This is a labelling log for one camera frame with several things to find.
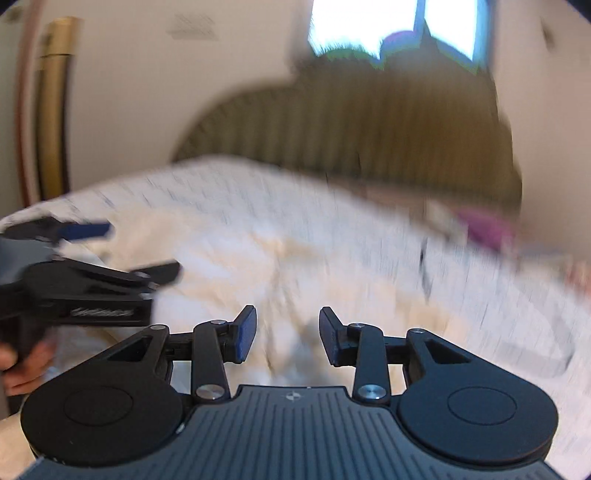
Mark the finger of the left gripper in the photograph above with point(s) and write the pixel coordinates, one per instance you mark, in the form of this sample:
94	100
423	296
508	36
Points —
145	277
51	229

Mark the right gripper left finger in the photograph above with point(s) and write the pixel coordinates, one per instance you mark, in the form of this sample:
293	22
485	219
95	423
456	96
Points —
129	400

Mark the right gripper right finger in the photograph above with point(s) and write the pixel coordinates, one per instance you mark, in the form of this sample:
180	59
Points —
449	401

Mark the cream puffer jacket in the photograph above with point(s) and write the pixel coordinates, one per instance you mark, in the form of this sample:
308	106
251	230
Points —
289	281

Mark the person's left hand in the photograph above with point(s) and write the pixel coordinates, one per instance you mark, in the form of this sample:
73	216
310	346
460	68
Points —
20	377

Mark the white script-print bedspread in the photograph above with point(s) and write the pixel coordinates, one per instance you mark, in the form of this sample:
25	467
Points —
535	327

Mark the purple garment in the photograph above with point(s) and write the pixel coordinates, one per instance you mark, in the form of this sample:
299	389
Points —
487	229

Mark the olive green upholstered headboard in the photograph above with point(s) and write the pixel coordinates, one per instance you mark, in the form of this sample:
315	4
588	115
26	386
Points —
419	119

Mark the window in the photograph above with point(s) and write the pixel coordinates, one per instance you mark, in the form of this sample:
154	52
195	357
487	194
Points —
461	29

